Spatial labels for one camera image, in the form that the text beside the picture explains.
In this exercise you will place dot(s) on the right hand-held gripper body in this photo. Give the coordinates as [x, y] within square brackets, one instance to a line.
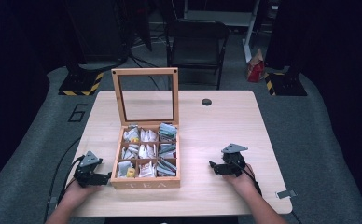
[233, 161]

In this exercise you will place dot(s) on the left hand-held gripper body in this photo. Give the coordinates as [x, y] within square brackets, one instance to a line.
[87, 174]

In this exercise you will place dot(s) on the wooden tea box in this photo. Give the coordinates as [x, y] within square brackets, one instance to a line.
[146, 183]

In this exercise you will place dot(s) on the person's left hand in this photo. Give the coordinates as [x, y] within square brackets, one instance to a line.
[79, 193]

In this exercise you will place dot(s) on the person's right hand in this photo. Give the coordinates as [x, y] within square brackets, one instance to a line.
[243, 184]

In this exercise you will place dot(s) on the group of white yellow sachets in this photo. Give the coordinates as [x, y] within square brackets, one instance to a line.
[130, 149]

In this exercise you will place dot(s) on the group of white red sachets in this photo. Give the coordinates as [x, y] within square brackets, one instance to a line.
[147, 152]

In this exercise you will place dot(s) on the group of grey green sachets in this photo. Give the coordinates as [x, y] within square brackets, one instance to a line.
[167, 146]

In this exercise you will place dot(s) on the grey metal clip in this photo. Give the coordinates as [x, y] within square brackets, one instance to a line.
[285, 194]

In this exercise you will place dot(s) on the black round table grommet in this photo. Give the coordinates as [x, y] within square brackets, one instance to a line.
[206, 102]

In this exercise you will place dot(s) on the black stand base striped edge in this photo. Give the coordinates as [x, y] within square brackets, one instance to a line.
[283, 83]
[81, 82]

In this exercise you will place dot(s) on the red paper bag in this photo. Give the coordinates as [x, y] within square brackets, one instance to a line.
[255, 69]

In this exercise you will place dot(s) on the black folding chair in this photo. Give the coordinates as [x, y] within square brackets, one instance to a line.
[196, 46]

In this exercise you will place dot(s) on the white desk leg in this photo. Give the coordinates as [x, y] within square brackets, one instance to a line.
[250, 34]

